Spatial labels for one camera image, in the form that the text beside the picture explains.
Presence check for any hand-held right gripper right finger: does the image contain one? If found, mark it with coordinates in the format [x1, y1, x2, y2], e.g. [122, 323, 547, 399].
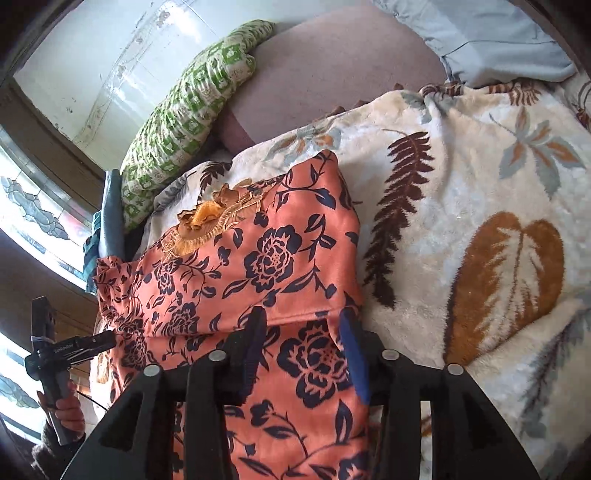
[338, 307, 542, 480]

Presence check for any person's left hand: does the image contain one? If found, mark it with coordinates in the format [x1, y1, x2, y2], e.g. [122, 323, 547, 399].
[38, 377, 87, 432]

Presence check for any light blue pillow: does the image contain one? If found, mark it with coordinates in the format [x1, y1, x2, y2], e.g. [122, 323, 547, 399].
[373, 0, 579, 89]

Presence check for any stained glass window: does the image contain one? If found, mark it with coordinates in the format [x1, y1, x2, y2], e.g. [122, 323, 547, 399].
[0, 124, 99, 444]

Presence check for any leaf printed fleece blanket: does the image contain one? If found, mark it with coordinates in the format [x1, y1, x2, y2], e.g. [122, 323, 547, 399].
[90, 80, 591, 480]

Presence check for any mauve cushion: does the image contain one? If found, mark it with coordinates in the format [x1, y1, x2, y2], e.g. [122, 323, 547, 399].
[216, 7, 447, 153]

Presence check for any green patterned pillow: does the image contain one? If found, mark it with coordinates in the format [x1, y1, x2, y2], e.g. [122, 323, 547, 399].
[120, 19, 276, 232]

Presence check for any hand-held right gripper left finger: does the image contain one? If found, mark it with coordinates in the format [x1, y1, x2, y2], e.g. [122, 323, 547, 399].
[69, 306, 269, 480]

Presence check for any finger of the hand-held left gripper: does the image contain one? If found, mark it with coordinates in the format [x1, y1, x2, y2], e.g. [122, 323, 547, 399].
[76, 331, 117, 361]

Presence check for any orange floral garment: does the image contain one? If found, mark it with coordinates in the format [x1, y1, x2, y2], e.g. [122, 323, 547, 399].
[93, 150, 371, 480]

